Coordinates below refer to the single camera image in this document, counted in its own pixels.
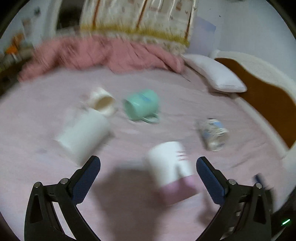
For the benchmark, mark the dark wooden desk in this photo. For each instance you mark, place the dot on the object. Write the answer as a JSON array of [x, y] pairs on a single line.
[[11, 65]]

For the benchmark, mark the orange toy clutter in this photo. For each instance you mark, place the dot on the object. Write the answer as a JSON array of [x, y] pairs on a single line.
[[14, 46]]

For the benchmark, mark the pink bed sheet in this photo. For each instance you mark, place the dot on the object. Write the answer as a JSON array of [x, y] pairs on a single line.
[[122, 203]]

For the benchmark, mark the tree print curtain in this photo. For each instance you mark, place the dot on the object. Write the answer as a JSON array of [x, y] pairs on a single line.
[[168, 24]]

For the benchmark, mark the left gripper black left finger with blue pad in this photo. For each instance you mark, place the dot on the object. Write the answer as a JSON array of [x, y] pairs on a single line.
[[41, 221]]

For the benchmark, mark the pink quilted blanket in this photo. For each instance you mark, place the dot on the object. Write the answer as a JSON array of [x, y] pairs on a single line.
[[80, 53]]

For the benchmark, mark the clear printed glass cup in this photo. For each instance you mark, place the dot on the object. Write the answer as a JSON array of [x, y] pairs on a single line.
[[213, 134]]

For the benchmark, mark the small white pink-handled cup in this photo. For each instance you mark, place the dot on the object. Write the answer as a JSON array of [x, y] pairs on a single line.
[[102, 101]]

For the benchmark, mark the large white mug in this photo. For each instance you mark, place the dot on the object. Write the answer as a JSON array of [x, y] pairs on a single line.
[[83, 134]]

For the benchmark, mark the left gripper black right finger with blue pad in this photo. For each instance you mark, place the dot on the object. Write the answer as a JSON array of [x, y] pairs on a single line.
[[244, 212]]

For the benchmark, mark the white and pink cup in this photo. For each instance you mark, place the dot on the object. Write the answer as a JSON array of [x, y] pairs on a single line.
[[172, 172]]

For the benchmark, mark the mint green mug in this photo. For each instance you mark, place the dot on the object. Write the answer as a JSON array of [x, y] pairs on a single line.
[[142, 106]]

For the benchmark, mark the white pillow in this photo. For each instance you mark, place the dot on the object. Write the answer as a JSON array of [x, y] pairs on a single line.
[[218, 76]]

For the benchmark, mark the white and brown headboard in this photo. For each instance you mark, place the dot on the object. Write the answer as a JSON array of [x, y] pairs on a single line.
[[270, 97]]

